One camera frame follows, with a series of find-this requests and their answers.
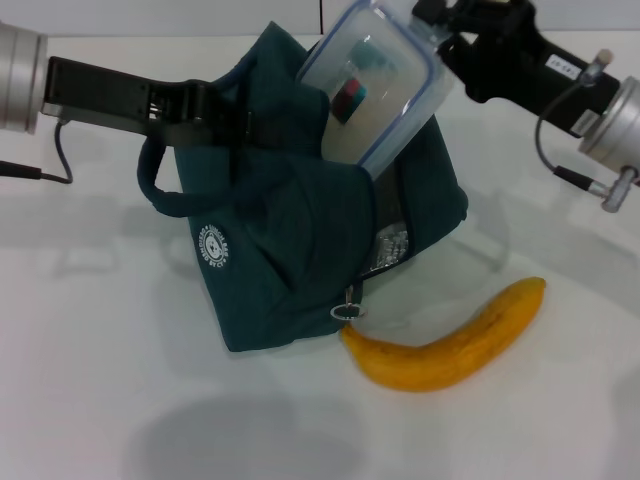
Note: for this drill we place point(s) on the yellow banana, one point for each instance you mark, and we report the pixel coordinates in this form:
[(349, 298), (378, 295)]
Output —
[(440, 362)]

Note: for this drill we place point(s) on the clear lunch box blue rim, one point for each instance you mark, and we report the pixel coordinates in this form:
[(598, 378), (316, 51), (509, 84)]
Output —
[(380, 100)]

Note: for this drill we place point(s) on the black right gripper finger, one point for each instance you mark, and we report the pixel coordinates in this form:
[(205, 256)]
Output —
[(465, 15), (454, 47)]

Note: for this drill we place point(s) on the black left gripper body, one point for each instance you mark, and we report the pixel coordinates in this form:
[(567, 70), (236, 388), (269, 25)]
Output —
[(115, 102)]

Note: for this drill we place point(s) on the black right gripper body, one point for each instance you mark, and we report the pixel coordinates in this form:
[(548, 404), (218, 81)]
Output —
[(530, 65)]

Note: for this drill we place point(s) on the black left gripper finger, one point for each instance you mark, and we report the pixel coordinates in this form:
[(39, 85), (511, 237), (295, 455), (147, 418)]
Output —
[(270, 132)]

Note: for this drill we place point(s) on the dark teal lunch bag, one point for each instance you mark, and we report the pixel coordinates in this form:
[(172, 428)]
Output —
[(290, 235)]

